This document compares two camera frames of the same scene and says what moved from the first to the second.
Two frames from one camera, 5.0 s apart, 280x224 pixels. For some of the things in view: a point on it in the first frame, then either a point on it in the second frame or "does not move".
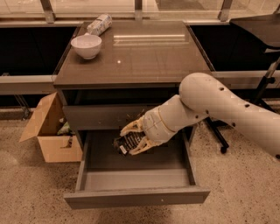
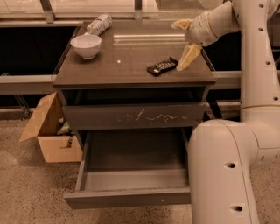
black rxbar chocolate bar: [126, 143] → [164, 66]
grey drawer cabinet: [138, 63] does not move
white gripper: [153, 125] → [199, 30]
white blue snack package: [100, 24] does not move
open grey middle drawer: [165, 174] does not move
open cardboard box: [45, 126] does not move
